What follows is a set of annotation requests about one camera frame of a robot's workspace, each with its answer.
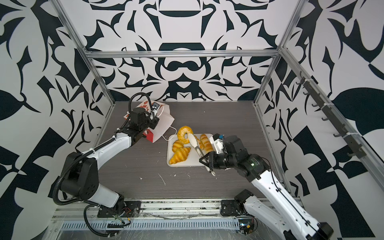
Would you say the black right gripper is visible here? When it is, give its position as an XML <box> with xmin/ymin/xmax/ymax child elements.
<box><xmin>199</xmin><ymin>151</ymin><xmax>240</xmax><ymax>169</ymax></box>

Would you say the long striped fake bread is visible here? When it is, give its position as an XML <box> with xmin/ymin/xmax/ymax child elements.
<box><xmin>200</xmin><ymin>134</ymin><xmax>214</xmax><ymax>153</ymax></box>

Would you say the white plastic tray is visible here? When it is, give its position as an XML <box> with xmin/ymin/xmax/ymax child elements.
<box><xmin>167</xmin><ymin>134</ymin><xmax>204</xmax><ymax>168</ymax></box>

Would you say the small electronics board with wires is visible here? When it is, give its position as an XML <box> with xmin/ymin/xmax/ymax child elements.
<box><xmin>239</xmin><ymin>218</ymin><xmax>258</xmax><ymax>235</ymax></box>

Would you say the round yellow fake bun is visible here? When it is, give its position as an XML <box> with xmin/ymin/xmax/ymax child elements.
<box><xmin>177</xmin><ymin>126</ymin><xmax>194</xmax><ymax>145</ymax></box>

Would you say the short twisted fake bread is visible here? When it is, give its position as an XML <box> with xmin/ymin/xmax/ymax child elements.
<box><xmin>195</xmin><ymin>136</ymin><xmax>205</xmax><ymax>150</ymax></box>

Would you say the wall hook rack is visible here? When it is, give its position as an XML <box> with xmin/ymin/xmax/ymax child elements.
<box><xmin>297</xmin><ymin>72</ymin><xmax>367</xmax><ymax>159</ymax></box>

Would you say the black corrugated cable conduit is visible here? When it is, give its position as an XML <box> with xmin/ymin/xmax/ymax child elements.
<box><xmin>52</xmin><ymin>149</ymin><xmax>94</xmax><ymax>206</ymax></box>

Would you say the aluminium frame rail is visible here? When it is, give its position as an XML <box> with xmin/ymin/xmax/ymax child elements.
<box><xmin>53</xmin><ymin>198</ymin><xmax>278</xmax><ymax>220</ymax></box>

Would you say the yellow fake croissant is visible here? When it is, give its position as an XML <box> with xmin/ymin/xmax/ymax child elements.
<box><xmin>169</xmin><ymin>147</ymin><xmax>191</xmax><ymax>165</ymax></box>

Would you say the small yellow fake bread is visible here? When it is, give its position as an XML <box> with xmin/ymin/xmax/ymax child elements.
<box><xmin>172</xmin><ymin>140</ymin><xmax>184</xmax><ymax>153</ymax></box>

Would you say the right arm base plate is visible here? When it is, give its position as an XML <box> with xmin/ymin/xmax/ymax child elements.
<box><xmin>220</xmin><ymin>200</ymin><xmax>244</xmax><ymax>217</ymax></box>

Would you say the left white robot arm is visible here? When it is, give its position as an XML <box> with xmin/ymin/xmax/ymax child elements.
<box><xmin>53</xmin><ymin>108</ymin><xmax>159</xmax><ymax>213</ymax></box>

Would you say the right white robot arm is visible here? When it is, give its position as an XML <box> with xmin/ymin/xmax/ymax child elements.
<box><xmin>200</xmin><ymin>134</ymin><xmax>334</xmax><ymax>240</ymax></box>

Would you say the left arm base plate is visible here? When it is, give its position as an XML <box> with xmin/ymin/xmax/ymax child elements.
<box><xmin>97</xmin><ymin>201</ymin><xmax>142</xmax><ymax>218</ymax></box>

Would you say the white red paper bag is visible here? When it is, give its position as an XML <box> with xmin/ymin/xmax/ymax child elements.
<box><xmin>118</xmin><ymin>101</ymin><xmax>174</xmax><ymax>146</ymax></box>

